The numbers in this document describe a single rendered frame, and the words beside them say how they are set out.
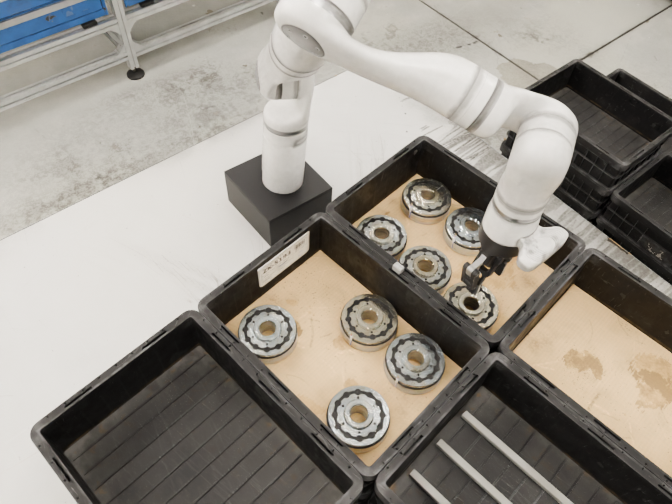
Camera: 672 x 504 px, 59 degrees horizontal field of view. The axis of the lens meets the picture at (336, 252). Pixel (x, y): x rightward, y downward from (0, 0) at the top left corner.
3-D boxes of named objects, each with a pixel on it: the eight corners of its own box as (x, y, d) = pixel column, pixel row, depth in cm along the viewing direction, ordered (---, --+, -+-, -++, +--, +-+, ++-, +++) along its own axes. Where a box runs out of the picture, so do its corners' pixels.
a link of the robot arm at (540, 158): (535, 240, 80) (547, 193, 84) (576, 161, 67) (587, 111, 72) (484, 224, 81) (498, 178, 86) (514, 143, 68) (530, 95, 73)
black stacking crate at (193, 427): (54, 455, 95) (27, 432, 86) (202, 339, 108) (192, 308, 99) (211, 667, 80) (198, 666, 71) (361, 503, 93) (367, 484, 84)
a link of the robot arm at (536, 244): (527, 276, 83) (541, 251, 77) (468, 225, 87) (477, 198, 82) (568, 242, 86) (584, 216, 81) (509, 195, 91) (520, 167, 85)
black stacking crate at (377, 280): (204, 338, 108) (194, 306, 99) (320, 247, 121) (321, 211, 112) (362, 501, 93) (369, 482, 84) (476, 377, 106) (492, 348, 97)
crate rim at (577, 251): (321, 216, 114) (321, 208, 112) (421, 140, 127) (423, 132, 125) (491, 353, 98) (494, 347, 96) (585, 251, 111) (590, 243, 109)
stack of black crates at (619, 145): (482, 188, 222) (517, 92, 185) (534, 153, 234) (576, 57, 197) (567, 258, 205) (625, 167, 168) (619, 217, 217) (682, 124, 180)
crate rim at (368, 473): (194, 312, 101) (192, 305, 99) (321, 216, 114) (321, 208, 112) (368, 487, 85) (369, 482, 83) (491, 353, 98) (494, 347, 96)
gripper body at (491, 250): (508, 193, 90) (493, 230, 98) (470, 221, 87) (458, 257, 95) (548, 224, 87) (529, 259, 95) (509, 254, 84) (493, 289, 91)
